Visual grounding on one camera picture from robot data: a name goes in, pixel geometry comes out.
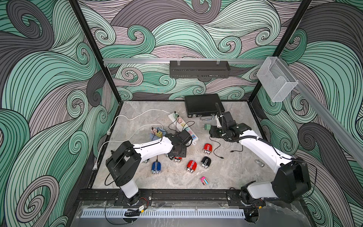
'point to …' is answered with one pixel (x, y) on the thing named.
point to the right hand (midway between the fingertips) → (211, 132)
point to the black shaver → (205, 162)
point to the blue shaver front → (156, 167)
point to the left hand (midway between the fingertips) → (181, 152)
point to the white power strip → (179, 126)
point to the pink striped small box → (204, 180)
